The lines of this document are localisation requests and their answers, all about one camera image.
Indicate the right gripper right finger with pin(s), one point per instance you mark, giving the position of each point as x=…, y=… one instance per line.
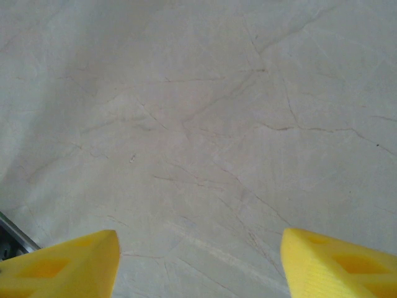
x=338, y=267

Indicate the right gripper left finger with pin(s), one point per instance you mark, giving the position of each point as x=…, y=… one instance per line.
x=62, y=267

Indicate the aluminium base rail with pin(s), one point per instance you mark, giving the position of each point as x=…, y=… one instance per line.
x=15, y=236

